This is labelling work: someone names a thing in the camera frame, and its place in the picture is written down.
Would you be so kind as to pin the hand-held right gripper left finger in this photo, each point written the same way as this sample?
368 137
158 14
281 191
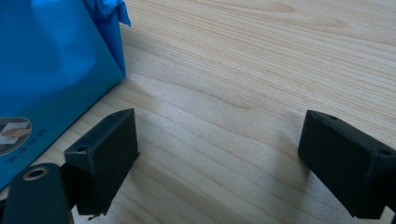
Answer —
102 161

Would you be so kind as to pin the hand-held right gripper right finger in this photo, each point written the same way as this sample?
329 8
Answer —
348 168

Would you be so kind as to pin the blue wet wipes packet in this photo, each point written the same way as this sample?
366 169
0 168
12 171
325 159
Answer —
53 68

